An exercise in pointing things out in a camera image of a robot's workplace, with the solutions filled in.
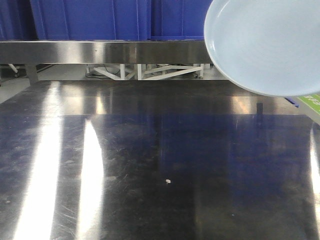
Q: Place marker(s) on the light blue plate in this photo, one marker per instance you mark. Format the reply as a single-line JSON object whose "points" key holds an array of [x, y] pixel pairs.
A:
{"points": [[277, 86], [264, 37]]}

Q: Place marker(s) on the blue plastic bin centre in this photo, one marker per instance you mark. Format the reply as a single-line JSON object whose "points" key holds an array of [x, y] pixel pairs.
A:
{"points": [[178, 19]]}

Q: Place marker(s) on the blue plastic bin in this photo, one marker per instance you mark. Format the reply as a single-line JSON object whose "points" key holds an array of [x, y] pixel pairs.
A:
{"points": [[178, 19], [127, 20]]}

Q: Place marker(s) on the blue table edge guard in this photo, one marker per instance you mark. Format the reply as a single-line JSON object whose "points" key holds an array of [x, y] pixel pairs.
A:
{"points": [[292, 101]]}

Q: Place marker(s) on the green floor sign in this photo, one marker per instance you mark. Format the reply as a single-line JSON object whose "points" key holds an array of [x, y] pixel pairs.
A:
{"points": [[312, 101]]}

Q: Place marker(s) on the blue plastic bin left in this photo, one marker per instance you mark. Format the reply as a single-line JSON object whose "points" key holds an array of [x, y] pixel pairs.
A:
{"points": [[127, 20]]}

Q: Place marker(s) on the white metal frame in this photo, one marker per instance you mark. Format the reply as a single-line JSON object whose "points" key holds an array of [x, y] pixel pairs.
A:
{"points": [[149, 72]]}

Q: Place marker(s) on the stainless steel shelf rail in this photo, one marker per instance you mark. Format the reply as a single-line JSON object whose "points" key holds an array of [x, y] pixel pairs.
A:
{"points": [[104, 52]]}

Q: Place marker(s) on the left steel shelf post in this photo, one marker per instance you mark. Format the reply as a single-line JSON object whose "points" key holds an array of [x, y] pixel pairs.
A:
{"points": [[32, 73]]}

